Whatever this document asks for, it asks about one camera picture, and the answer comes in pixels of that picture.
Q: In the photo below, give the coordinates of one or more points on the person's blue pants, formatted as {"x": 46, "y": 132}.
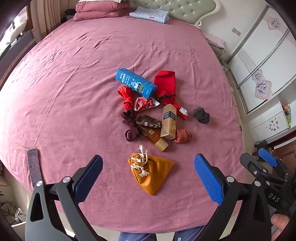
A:
{"x": 148, "y": 236}

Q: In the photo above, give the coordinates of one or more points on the white nightstand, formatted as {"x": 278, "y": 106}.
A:
{"x": 268, "y": 122}

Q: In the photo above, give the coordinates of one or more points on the red flat packet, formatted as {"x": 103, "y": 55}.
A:
{"x": 181, "y": 111}

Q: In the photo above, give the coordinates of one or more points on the orange striped sock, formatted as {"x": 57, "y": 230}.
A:
{"x": 184, "y": 135}

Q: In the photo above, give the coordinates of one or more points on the person's right hand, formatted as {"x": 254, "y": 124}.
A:
{"x": 279, "y": 223}

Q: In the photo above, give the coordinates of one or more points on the blue printed box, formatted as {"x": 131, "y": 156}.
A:
{"x": 134, "y": 81}

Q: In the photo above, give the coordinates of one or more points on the pink floral bedding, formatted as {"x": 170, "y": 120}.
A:
{"x": 215, "y": 41}

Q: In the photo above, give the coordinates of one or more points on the window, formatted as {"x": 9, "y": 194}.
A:
{"x": 11, "y": 34}

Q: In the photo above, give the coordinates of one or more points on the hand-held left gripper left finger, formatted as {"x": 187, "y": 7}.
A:
{"x": 89, "y": 178}

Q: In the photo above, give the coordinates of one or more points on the knotted red cloth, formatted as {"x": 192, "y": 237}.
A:
{"x": 126, "y": 97}

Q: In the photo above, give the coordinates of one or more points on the dark grey balled sock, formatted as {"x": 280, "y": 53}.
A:
{"x": 201, "y": 115}

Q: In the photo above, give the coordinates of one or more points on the gold and black box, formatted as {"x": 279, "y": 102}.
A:
{"x": 168, "y": 122}

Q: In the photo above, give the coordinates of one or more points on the white floral wardrobe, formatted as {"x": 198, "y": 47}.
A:
{"x": 261, "y": 69}

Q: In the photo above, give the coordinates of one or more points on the dark cloth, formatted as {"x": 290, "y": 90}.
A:
{"x": 69, "y": 14}

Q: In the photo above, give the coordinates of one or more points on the pink bed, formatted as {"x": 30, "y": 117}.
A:
{"x": 69, "y": 81}

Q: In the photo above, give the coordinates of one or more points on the long red sock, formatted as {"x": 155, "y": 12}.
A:
{"x": 164, "y": 83}

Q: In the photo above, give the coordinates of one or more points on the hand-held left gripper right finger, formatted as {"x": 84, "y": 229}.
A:
{"x": 208, "y": 178}

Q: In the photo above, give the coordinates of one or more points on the red snack wrapper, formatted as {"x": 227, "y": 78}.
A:
{"x": 143, "y": 103}

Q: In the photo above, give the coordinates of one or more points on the green tufted headboard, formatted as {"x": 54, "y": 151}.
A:
{"x": 185, "y": 9}

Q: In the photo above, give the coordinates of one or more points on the beige curtain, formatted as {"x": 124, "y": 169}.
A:
{"x": 53, "y": 16}

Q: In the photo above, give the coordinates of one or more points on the dark window ledge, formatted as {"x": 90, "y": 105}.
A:
{"x": 16, "y": 53}

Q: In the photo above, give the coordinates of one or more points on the brown and gold box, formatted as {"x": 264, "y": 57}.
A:
{"x": 157, "y": 140}

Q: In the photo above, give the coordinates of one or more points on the brown lettered sock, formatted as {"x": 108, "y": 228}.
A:
{"x": 148, "y": 122}

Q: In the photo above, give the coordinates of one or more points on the folded light blue blanket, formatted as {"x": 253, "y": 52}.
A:
{"x": 149, "y": 14}

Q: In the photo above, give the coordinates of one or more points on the folded pink quilt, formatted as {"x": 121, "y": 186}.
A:
{"x": 99, "y": 11}

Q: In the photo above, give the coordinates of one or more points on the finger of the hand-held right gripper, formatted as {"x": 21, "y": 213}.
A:
{"x": 251, "y": 165}
{"x": 268, "y": 157}

